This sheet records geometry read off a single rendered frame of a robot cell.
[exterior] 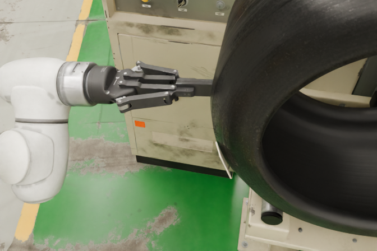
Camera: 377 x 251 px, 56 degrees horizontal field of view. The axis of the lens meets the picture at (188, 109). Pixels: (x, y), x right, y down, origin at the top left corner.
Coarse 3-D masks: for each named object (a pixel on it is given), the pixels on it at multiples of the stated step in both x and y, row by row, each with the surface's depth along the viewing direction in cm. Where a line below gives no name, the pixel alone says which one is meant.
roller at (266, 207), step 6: (264, 204) 74; (270, 204) 73; (264, 210) 73; (270, 210) 73; (276, 210) 73; (264, 216) 73; (270, 216) 72; (276, 216) 72; (282, 216) 73; (264, 222) 74; (270, 222) 74; (276, 222) 73
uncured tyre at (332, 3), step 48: (240, 0) 57; (288, 0) 42; (336, 0) 38; (240, 48) 47; (288, 48) 42; (336, 48) 40; (240, 96) 49; (288, 96) 46; (240, 144) 55; (288, 144) 83; (336, 144) 85; (288, 192) 63; (336, 192) 77
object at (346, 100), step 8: (312, 96) 92; (320, 96) 92; (328, 96) 92; (336, 96) 92; (344, 96) 92; (352, 96) 92; (360, 96) 92; (336, 104) 92; (344, 104) 92; (352, 104) 91; (360, 104) 91; (368, 104) 90
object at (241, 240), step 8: (240, 224) 167; (240, 232) 164; (240, 240) 161; (248, 240) 161; (240, 248) 158; (248, 248) 158; (256, 248) 158; (264, 248) 158; (272, 248) 158; (280, 248) 158; (288, 248) 158
